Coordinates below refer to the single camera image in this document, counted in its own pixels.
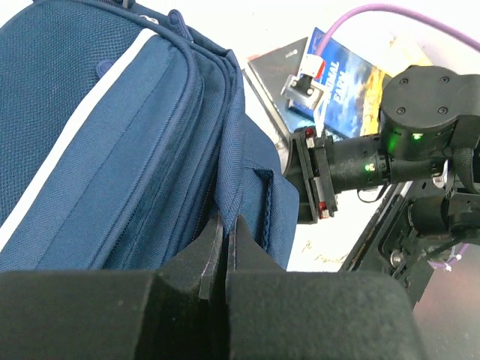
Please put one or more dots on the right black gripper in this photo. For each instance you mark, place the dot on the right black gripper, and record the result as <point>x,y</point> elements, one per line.
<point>320,169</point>

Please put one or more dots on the dark blue hardcover book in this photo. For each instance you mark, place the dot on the dark blue hardcover book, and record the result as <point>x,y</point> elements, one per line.
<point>266,74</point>

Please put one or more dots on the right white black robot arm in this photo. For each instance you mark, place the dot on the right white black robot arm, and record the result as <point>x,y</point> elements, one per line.
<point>428,129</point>

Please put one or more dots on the navy blue student backpack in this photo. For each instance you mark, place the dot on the navy blue student backpack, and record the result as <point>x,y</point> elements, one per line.
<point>122,132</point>

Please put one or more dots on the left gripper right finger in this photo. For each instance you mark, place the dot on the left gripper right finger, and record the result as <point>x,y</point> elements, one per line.
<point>276,314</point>

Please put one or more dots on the Animal Farm blue book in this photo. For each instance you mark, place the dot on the Animal Farm blue book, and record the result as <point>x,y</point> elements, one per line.
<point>353,88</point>

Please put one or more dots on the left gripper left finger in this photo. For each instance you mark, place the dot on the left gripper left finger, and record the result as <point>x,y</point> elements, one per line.
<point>174,312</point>

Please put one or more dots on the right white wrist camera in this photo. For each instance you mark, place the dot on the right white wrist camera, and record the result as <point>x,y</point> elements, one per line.
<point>305,90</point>

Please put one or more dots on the yellow notebook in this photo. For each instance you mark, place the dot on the yellow notebook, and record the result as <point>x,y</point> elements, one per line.
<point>403,52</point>

